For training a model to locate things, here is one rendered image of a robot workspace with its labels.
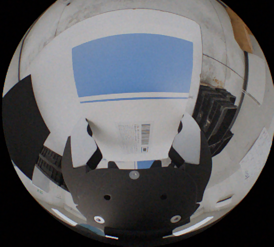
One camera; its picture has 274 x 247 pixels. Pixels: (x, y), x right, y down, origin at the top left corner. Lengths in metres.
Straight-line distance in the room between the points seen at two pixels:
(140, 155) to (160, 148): 0.04
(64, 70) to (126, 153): 0.22
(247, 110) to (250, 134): 0.58
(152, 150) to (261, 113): 2.48
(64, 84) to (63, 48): 0.09
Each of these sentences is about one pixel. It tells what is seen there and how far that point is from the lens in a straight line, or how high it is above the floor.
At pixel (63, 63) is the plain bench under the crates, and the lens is 0.24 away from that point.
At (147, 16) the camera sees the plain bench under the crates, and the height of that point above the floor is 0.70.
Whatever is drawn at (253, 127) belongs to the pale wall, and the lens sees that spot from 2.58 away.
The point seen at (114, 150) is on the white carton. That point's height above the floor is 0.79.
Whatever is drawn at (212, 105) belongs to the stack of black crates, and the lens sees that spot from 0.67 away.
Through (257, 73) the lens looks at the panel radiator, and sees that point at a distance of 2.47.
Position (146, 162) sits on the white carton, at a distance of 0.27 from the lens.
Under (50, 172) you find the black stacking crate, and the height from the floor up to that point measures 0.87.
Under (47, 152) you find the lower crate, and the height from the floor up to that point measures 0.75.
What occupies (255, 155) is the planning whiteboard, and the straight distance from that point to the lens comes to 2.71.
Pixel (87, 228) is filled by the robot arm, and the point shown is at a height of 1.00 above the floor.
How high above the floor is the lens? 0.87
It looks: 58 degrees down
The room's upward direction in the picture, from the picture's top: 175 degrees clockwise
